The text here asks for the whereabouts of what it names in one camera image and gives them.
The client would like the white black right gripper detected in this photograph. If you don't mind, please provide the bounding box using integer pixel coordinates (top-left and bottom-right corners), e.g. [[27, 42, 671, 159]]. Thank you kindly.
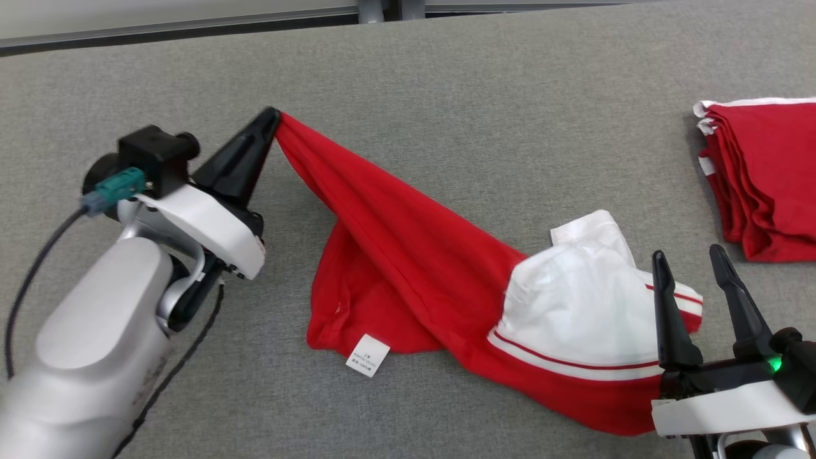
[[650, 244, 816, 439]]

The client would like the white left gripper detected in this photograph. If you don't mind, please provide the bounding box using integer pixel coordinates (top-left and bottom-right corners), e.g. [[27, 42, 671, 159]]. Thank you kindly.
[[137, 107, 282, 281]]

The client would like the red garment with white band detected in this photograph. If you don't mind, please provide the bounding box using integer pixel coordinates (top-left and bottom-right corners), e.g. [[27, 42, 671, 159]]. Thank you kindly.
[[693, 97, 816, 263]]

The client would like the red garment with white stripes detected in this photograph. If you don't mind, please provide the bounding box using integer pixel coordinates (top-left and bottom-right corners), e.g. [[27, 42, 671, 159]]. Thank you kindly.
[[274, 112, 704, 437]]

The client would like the grey cable with teal plug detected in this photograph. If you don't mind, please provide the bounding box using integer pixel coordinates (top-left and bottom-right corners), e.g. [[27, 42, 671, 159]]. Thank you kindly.
[[3, 167, 146, 380]]

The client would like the black braided cable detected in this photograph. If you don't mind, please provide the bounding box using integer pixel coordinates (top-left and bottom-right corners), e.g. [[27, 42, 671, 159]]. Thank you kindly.
[[112, 284, 225, 459]]

